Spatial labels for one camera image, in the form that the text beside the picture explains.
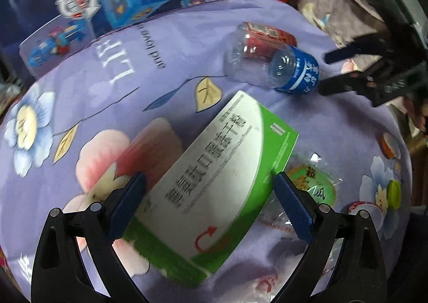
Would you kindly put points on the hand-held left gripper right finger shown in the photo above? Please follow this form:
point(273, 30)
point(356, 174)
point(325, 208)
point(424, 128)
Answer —
point(296, 209)

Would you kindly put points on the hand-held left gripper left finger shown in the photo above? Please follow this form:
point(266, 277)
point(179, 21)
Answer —
point(125, 209)

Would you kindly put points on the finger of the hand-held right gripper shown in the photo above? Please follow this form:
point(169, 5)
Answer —
point(344, 84)
point(354, 47)

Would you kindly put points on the red soda can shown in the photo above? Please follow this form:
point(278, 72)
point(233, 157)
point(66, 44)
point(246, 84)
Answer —
point(267, 34)

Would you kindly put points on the white green medicine box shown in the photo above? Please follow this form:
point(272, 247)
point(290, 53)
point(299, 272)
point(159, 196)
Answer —
point(214, 169)

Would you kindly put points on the clear bottle with blue label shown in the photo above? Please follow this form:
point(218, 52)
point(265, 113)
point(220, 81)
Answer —
point(254, 62)

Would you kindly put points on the green round lid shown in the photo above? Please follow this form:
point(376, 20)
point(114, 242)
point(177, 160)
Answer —
point(394, 194)

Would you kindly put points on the person's right hand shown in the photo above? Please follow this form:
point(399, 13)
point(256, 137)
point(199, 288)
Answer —
point(418, 114)

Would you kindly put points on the green snack packet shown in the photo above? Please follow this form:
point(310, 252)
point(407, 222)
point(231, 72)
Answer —
point(311, 186)

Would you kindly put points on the red white round container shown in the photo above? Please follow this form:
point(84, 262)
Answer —
point(361, 205)

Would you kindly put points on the purple floral tablecloth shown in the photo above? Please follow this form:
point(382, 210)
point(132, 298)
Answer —
point(207, 39)

